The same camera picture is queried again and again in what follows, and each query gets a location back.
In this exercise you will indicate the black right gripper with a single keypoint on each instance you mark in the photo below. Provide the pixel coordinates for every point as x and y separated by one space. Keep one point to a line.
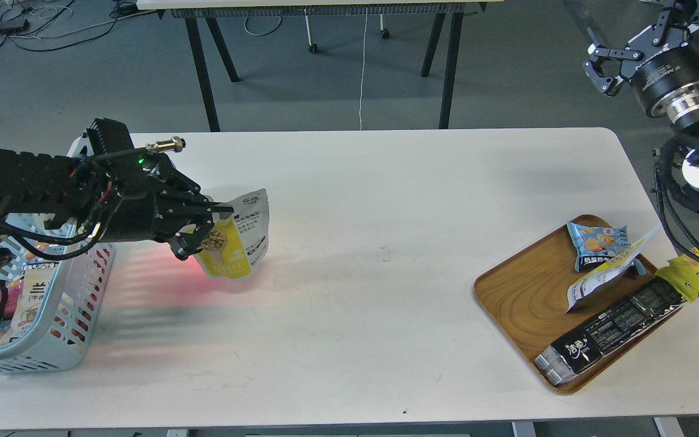
661 60

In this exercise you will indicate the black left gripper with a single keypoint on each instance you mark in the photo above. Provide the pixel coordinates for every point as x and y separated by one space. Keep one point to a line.
169 210

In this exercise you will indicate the yellow nut snack pouch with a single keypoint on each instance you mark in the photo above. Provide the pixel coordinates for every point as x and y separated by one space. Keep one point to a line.
236 245

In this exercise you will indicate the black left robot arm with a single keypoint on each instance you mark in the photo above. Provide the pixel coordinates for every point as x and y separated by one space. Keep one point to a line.
112 191

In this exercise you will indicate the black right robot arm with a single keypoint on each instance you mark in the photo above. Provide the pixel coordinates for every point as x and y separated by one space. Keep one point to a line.
677 168

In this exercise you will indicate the blue chip snack bag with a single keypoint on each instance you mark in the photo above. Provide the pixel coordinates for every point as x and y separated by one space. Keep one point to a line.
595 245

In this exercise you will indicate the white yellow snack pouch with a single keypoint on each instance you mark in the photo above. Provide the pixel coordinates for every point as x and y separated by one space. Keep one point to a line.
600 277

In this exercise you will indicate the light blue plastic basket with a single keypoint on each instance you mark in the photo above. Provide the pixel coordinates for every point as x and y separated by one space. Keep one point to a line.
59 337

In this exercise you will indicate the yellow cartoon snack bag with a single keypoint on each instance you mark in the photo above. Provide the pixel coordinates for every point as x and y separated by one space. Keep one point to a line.
683 273

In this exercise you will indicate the black barcode scanner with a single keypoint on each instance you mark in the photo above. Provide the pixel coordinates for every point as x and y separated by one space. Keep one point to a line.
201 258

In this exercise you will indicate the wooden tray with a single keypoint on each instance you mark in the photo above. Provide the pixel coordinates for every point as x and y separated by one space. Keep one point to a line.
526 297

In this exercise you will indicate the black long cracker package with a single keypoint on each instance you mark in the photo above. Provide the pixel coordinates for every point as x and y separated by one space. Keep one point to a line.
602 335

